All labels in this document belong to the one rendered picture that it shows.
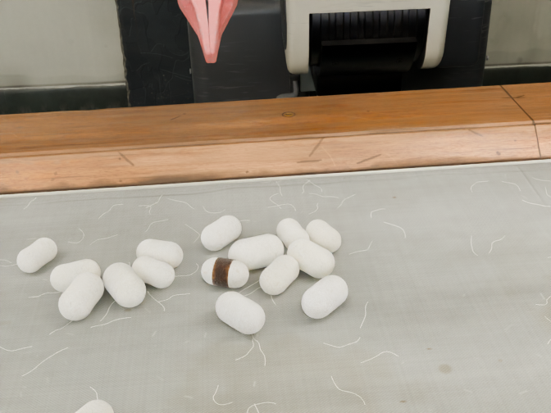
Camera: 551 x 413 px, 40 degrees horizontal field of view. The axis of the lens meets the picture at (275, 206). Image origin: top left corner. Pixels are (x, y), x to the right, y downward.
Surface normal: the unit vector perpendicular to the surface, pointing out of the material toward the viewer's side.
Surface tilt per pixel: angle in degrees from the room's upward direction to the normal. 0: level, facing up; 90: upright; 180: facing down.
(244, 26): 90
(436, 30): 98
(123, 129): 0
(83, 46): 89
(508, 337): 0
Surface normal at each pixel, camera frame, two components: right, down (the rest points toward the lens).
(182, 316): -0.03, -0.86
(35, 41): 0.05, 0.49
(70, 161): 0.04, -0.25
